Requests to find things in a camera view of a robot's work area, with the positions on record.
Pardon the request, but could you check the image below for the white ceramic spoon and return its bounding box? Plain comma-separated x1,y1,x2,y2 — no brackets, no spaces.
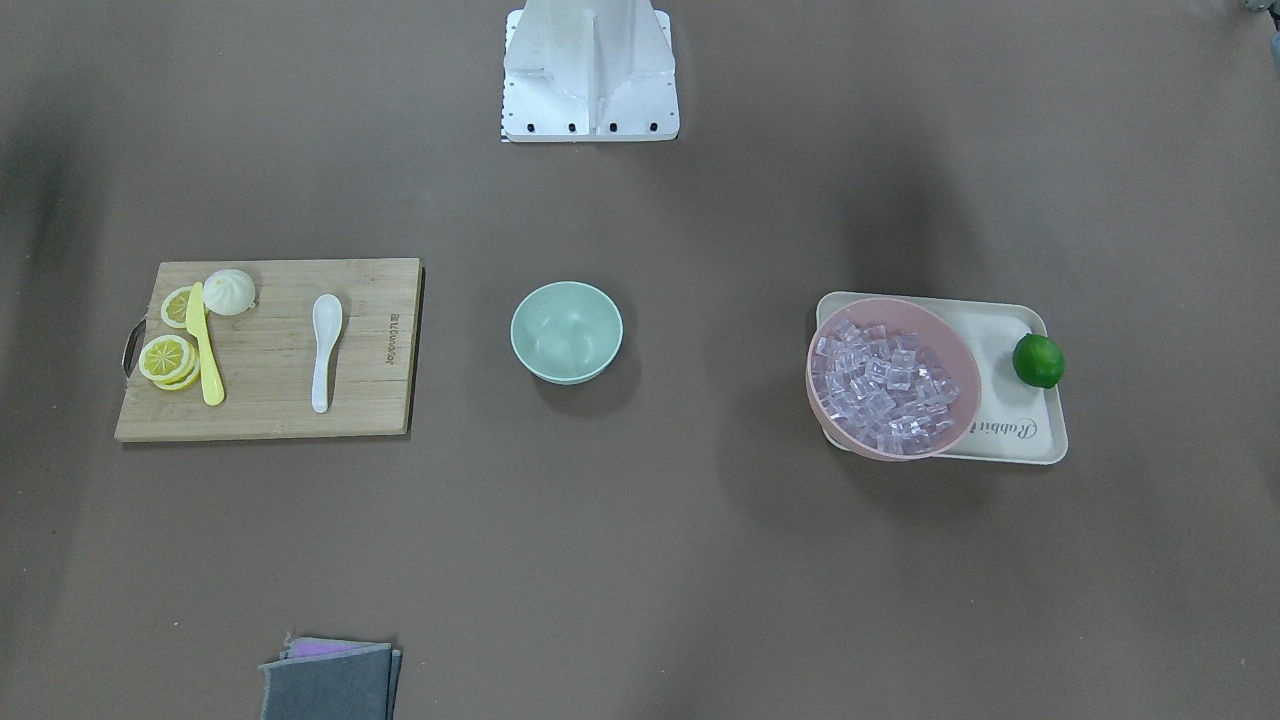
310,293,344,414

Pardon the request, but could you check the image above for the mint green bowl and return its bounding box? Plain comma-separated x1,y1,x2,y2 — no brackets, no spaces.
509,281,625,386

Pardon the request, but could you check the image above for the pile of clear ice cubes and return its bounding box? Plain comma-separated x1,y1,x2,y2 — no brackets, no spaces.
808,318,963,457

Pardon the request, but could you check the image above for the pink bowl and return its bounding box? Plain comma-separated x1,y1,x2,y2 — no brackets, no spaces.
805,297,982,462

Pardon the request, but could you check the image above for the bamboo cutting board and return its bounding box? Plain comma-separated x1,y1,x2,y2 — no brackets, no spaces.
115,258,425,443

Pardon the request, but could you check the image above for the cream rectangular tray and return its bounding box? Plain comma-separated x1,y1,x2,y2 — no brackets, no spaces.
805,291,1068,465

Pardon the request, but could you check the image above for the green lime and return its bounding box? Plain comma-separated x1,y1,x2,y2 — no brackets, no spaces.
1011,333,1065,389

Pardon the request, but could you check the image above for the white lemon half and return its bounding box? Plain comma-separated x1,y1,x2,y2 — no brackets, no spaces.
202,268,257,316

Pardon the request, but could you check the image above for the yellow plastic knife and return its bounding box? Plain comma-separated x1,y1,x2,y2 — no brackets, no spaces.
186,282,227,406

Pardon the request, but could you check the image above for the grey folded cloth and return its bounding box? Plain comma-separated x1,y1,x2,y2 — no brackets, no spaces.
259,635,402,719

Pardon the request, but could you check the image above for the upper lemon slice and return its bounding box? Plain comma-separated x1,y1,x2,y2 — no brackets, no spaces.
160,284,193,331

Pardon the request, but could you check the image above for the lower lemon slice stack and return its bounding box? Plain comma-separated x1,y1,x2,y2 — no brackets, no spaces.
136,334,200,392

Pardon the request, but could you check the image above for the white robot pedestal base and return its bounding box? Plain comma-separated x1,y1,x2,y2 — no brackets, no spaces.
500,1,681,143

